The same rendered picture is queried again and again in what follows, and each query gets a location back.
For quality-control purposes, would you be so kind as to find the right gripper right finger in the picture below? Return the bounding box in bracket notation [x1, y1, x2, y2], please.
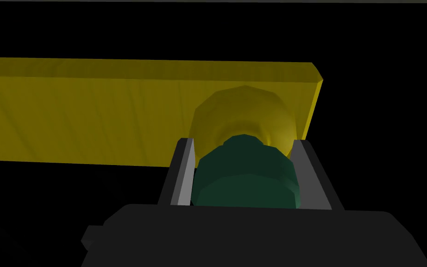
[289, 139, 345, 211]

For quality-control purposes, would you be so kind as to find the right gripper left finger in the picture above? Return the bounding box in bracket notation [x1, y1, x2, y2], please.
[157, 137, 196, 206]

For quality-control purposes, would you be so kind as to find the green and yellow door knob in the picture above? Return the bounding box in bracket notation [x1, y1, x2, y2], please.
[188, 85, 301, 210]

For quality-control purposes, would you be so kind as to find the yellow wooden door leaf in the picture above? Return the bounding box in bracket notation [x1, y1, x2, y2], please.
[0, 57, 324, 169]

